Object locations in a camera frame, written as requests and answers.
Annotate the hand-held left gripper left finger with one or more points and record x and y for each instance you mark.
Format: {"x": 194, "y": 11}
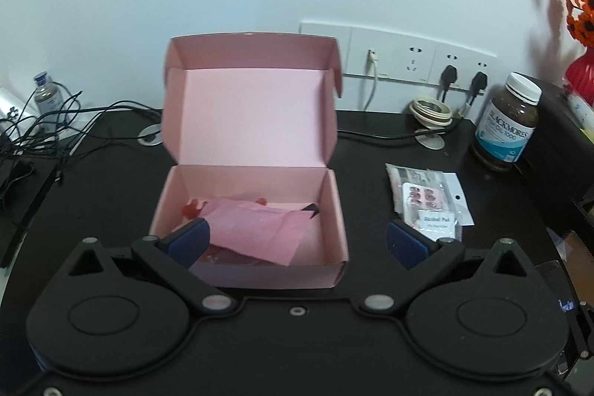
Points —
{"x": 190, "y": 240}

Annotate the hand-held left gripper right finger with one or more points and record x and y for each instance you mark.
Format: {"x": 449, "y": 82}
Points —
{"x": 406, "y": 243}

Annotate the red massage comb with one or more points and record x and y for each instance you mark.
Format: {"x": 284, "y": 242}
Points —
{"x": 190, "y": 208}

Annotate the small white pad packet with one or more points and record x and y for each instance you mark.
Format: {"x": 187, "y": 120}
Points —
{"x": 436, "y": 225}

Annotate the pink nail sticker packet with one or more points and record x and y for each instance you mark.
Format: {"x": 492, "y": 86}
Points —
{"x": 427, "y": 196}

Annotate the white instruction packet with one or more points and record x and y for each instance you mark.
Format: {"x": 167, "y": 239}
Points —
{"x": 394, "y": 187}

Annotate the pink foil packet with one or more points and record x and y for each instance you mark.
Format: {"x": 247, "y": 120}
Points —
{"x": 250, "y": 229}

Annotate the pink cardboard box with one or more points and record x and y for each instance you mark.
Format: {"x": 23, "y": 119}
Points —
{"x": 250, "y": 117}

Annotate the black wooden desktop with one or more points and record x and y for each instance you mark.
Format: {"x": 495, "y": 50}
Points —
{"x": 116, "y": 192}

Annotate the grey desk grommet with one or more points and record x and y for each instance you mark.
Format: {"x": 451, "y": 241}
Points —
{"x": 151, "y": 135}
{"x": 430, "y": 141}

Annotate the cream round lid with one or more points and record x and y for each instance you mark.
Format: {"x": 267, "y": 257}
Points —
{"x": 431, "y": 110}

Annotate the brown supplement bottle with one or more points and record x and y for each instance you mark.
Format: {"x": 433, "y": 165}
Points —
{"x": 506, "y": 127}

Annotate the black smartphone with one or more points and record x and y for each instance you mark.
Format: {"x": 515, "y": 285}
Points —
{"x": 554, "y": 284}

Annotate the black power plug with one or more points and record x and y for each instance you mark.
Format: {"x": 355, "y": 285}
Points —
{"x": 478, "y": 83}
{"x": 449, "y": 76}

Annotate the small clear bottle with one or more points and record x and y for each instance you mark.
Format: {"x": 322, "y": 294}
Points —
{"x": 46, "y": 97}

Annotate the white plastic package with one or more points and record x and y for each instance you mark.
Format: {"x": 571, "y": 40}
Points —
{"x": 584, "y": 113}

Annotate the white plastic device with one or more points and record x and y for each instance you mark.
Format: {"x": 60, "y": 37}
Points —
{"x": 9, "y": 103}

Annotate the red vase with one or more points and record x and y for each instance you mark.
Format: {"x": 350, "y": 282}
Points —
{"x": 582, "y": 80}

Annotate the white wall socket panel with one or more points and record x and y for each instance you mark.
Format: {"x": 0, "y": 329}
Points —
{"x": 399, "y": 52}

